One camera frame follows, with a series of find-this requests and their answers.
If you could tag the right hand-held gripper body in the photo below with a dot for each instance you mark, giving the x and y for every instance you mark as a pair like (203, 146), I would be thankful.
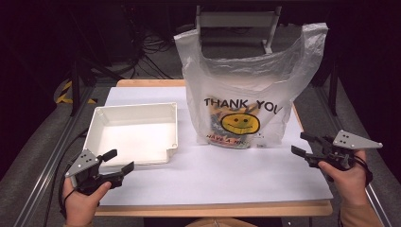
(353, 141)

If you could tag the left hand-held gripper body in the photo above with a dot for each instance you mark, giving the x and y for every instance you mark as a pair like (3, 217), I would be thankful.
(82, 162)

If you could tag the white smiley plastic bag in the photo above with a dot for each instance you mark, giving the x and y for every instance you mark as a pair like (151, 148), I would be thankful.
(242, 78)

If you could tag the person's right hand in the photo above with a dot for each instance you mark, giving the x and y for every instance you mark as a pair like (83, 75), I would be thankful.
(348, 184)

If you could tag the person's left hand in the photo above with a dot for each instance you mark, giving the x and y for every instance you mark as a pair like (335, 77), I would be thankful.
(80, 206)

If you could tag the white square plastic tray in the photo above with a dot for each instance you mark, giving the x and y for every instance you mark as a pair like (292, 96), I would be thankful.
(135, 138)

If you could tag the black metal stand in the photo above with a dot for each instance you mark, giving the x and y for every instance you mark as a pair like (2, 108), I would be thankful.
(332, 91)
(75, 85)

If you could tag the yellow and black hazard tape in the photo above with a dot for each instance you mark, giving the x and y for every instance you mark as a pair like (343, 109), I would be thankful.
(64, 94)

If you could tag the white paper sheet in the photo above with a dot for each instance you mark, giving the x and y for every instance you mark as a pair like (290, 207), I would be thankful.
(220, 176)

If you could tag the wooden table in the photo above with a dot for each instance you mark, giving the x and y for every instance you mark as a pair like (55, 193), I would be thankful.
(214, 210)

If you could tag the person's tan jacket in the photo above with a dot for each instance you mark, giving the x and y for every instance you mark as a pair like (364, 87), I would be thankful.
(220, 223)

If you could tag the white metal stand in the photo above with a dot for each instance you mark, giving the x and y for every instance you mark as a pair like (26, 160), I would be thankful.
(236, 19)

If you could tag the aluminium rail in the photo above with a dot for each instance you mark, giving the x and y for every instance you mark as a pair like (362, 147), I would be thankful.
(375, 201)
(50, 164)

